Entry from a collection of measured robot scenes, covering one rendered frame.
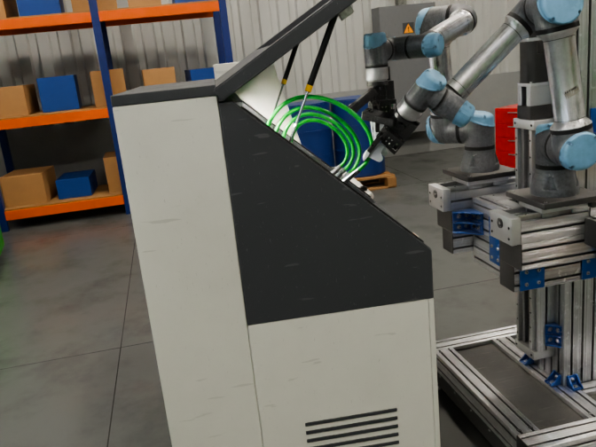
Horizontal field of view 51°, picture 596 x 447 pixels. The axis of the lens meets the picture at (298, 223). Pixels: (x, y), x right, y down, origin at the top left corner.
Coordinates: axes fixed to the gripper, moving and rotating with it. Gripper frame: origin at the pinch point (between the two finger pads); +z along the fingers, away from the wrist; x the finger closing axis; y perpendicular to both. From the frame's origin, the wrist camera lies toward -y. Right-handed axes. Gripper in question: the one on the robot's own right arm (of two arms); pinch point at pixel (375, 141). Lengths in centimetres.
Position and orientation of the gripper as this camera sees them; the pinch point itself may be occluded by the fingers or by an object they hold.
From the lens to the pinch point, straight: 214.1
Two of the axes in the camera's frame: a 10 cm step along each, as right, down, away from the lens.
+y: 9.9, -1.3, 1.0
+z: 1.0, 9.6, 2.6
